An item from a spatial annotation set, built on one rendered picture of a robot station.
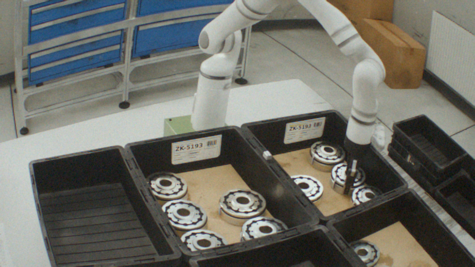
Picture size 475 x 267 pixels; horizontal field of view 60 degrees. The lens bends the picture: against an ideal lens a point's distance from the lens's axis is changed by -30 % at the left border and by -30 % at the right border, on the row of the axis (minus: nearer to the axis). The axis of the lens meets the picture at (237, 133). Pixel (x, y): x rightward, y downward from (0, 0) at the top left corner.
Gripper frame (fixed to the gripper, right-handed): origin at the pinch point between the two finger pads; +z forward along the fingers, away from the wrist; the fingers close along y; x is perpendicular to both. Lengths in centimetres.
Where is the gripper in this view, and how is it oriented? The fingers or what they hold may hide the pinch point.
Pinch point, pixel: (347, 183)
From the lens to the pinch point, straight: 135.7
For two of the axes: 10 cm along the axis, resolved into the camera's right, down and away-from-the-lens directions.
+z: -1.0, 8.5, 5.2
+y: -2.2, 4.9, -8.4
